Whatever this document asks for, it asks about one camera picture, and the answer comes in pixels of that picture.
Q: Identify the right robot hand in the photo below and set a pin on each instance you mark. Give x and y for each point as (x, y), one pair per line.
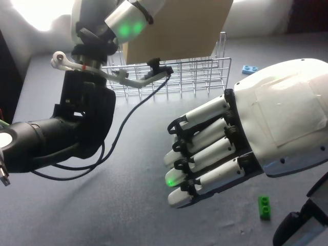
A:
(276, 115)

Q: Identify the blue toy brick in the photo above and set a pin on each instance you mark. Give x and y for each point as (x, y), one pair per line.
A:
(249, 69)

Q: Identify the green toy brick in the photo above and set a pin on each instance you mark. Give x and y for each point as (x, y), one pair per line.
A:
(264, 208)

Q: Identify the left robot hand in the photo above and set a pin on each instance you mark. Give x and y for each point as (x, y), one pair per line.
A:
(123, 23)

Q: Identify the white backdrop sheet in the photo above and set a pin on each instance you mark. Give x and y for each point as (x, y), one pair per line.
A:
(256, 15)

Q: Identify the beige book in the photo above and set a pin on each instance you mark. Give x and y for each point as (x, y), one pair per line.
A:
(179, 28)

